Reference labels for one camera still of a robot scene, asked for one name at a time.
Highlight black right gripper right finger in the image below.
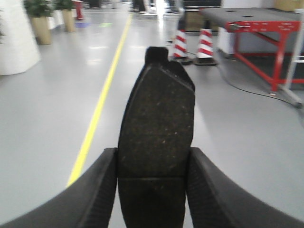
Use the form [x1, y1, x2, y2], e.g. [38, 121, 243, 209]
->
[187, 147, 304, 228]

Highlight brake pad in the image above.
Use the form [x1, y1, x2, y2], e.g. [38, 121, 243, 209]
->
[118, 47, 195, 228]

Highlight red conveyor frame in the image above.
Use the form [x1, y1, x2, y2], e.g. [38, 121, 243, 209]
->
[224, 19, 301, 92]

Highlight dark grey conveyor belt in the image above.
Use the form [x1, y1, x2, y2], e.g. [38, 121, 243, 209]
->
[200, 8, 301, 25]

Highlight white column base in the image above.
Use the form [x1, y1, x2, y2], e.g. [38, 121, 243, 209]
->
[0, 0, 40, 76]

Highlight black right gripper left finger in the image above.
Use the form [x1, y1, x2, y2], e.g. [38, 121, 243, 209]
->
[2, 148, 117, 228]

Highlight red white traffic cone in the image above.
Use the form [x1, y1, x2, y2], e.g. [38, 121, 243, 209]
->
[171, 28, 192, 65]
[193, 28, 217, 66]

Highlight black floor cable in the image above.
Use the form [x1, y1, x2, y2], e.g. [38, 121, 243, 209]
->
[217, 61, 302, 107]

